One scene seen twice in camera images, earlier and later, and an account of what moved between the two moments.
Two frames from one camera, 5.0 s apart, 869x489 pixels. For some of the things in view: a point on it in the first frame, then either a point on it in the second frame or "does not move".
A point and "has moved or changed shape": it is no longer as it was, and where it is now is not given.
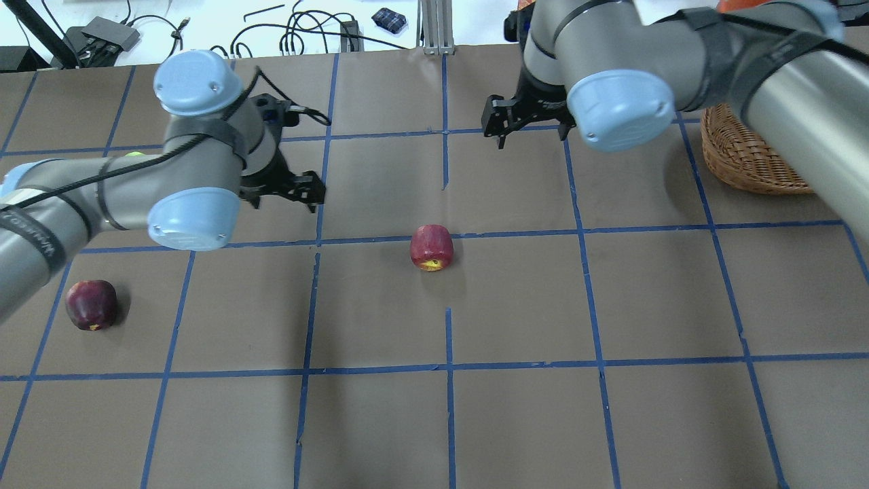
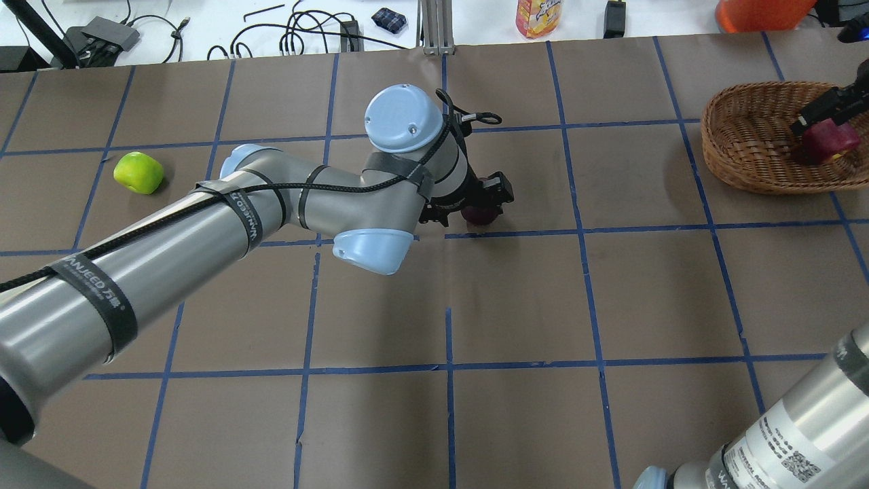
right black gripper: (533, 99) -> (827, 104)
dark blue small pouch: (391, 20) does not move
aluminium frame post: (435, 27) does not move
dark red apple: (91, 305) has moved or changed shape
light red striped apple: (431, 247) has moved or changed shape
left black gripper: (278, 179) -> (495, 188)
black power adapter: (352, 40) does not move
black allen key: (263, 10) does not move
